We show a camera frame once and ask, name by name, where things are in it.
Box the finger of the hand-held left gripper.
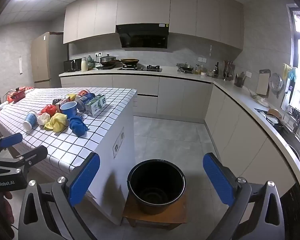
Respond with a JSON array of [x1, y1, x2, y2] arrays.
[[0, 132, 23, 157], [5, 145, 48, 178]]

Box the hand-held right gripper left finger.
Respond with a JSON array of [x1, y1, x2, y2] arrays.
[[18, 152, 101, 240]]

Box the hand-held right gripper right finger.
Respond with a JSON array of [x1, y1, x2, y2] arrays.
[[202, 152, 285, 240]]

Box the blue and white paper cup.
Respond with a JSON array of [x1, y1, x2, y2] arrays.
[[23, 111, 39, 132]]

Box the white tissue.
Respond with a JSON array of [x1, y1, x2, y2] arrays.
[[37, 113, 51, 126]]

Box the yellow cloth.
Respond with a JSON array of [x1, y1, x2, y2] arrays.
[[44, 112, 68, 133]]

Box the red plastic bag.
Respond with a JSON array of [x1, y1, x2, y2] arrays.
[[41, 104, 58, 117]]

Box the blue cloth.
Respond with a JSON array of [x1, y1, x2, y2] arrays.
[[69, 115, 90, 137]]

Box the blue plastic cup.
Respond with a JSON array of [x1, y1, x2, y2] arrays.
[[59, 101, 78, 119]]

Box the black plastic bucket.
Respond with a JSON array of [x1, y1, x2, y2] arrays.
[[127, 158, 186, 215]]

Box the green and white carton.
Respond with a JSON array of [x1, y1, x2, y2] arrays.
[[84, 94, 107, 116]]

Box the person's left hand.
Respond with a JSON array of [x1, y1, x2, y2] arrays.
[[0, 191, 15, 230]]

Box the red electric pot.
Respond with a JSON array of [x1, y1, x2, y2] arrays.
[[7, 86, 35, 103]]

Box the island side socket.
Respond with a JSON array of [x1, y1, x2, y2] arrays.
[[112, 127, 125, 158]]

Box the white tiled kitchen island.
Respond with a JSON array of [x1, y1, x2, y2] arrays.
[[0, 87, 138, 226]]

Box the small wooden stool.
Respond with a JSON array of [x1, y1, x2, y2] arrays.
[[122, 194, 188, 231]]

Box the blue soda can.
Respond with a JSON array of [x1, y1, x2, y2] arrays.
[[76, 93, 96, 111]]

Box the steel kitchen sink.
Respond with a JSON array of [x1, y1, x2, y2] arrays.
[[254, 107, 300, 164]]

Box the stack of dirty dishes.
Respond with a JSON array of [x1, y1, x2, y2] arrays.
[[265, 108, 283, 127]]

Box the beige refrigerator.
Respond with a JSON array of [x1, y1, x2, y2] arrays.
[[31, 32, 69, 88]]

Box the white kitchen countertop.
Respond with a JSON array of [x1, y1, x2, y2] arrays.
[[59, 66, 300, 170]]

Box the black microwave oven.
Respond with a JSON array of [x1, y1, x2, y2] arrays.
[[63, 58, 82, 72]]

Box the black utensil holder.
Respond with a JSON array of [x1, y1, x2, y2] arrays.
[[234, 72, 245, 88]]

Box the white cutting board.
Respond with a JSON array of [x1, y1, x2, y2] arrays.
[[255, 69, 271, 96]]

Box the round metal strainer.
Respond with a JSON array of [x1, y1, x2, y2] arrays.
[[269, 73, 283, 99]]

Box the grey pot with lid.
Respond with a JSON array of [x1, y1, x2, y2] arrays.
[[99, 54, 118, 67]]

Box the steel wok with lid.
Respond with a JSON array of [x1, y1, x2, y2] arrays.
[[176, 62, 195, 73]]

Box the black gas hob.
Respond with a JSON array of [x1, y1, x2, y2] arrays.
[[117, 64, 163, 72]]

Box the dark frying pan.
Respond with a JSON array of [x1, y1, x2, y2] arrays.
[[117, 58, 140, 65]]

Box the yellow and blue rubber gloves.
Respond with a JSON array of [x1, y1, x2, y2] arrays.
[[282, 63, 298, 82]]

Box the black range hood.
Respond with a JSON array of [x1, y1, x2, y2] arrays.
[[116, 23, 169, 49]]

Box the beige upper kitchen cabinets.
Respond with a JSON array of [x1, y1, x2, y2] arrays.
[[63, 0, 245, 51]]

